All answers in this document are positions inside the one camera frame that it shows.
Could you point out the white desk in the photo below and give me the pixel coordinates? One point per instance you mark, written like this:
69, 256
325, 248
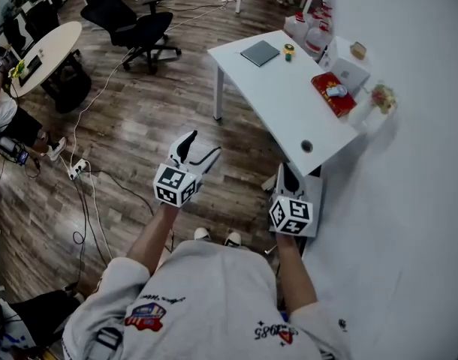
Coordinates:
285, 103

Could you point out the small white device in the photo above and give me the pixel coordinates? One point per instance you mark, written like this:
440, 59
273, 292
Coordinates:
336, 91

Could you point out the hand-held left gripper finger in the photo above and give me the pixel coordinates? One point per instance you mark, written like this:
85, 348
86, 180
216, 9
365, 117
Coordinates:
184, 146
208, 160

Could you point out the flower bouquet in vase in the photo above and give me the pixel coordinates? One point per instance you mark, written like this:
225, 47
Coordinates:
383, 98

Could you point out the person's left forearm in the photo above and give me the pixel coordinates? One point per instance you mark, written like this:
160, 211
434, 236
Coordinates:
154, 234

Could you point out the person's white shoe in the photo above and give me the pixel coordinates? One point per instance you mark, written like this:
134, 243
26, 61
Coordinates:
233, 239
202, 234

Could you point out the black office chair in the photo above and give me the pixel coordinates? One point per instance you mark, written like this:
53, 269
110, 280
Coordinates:
139, 28

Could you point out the clear jug with red cap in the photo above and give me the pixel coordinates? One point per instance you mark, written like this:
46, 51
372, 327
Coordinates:
323, 13
296, 28
317, 39

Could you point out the person's left white shoe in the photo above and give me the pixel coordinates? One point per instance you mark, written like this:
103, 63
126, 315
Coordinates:
202, 234

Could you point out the grey notebook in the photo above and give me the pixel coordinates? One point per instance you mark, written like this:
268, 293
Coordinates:
260, 53

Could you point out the person's grey printed t-shirt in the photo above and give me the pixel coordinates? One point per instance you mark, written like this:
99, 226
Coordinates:
210, 298

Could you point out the small brown box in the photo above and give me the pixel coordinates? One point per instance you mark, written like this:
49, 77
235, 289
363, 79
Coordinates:
358, 50

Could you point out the device with blue screen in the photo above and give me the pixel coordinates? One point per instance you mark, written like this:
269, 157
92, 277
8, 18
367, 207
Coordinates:
15, 149

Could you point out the white carton box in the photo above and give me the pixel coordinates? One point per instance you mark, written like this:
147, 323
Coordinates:
345, 71

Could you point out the black stool seat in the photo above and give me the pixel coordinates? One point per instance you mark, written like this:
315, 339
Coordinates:
45, 315

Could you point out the person's right forearm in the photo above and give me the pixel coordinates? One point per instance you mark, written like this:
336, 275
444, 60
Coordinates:
294, 272

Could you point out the person's right white shoe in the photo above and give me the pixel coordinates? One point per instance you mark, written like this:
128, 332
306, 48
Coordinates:
233, 239

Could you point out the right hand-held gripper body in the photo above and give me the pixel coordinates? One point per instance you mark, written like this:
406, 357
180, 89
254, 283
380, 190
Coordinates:
291, 214

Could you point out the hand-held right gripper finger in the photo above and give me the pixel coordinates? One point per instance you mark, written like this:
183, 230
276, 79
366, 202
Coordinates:
296, 188
282, 182

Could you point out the oval beige table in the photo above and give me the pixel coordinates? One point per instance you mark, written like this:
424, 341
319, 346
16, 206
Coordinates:
50, 54

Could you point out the black tablet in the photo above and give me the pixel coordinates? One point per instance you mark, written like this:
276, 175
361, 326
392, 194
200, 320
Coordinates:
30, 70

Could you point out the red flat box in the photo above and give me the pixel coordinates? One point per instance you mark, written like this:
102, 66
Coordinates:
333, 99

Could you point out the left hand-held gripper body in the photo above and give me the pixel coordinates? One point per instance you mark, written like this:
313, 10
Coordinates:
175, 186

